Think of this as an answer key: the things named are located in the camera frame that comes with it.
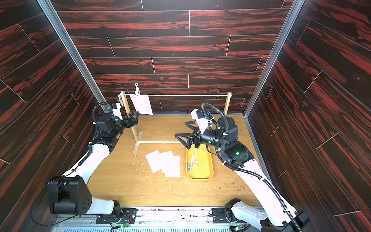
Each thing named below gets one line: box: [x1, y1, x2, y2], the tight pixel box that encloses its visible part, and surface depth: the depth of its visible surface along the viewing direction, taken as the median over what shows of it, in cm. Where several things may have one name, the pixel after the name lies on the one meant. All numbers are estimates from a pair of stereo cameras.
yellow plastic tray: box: [185, 144, 215, 181], surface depth 92 cm
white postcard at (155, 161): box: [144, 149, 163, 174], surface depth 96 cm
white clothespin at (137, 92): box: [134, 82, 141, 98], surface depth 69 cm
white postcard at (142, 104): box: [129, 94, 154, 116], surface depth 75 cm
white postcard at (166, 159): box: [158, 150, 175, 169], surface depth 96 cm
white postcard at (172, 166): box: [164, 156, 181, 178], surface depth 93 cm
